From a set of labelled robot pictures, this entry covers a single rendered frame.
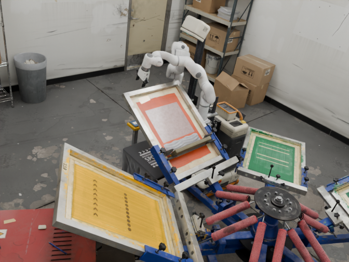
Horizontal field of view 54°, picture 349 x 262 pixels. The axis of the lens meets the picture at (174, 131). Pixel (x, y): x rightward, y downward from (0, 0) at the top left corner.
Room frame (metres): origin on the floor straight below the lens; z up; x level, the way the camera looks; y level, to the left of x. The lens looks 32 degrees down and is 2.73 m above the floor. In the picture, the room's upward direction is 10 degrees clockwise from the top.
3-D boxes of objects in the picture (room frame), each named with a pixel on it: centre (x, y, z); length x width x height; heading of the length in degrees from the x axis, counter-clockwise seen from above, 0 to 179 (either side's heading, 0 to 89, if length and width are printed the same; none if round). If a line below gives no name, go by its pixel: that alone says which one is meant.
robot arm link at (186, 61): (2.72, -0.03, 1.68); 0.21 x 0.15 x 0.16; 113
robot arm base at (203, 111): (2.85, -0.24, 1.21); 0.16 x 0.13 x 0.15; 132
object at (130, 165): (2.25, 0.23, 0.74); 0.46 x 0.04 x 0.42; 47
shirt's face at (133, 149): (2.41, 0.10, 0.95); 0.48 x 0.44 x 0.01; 47
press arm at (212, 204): (2.07, -0.27, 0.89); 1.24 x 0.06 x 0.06; 47
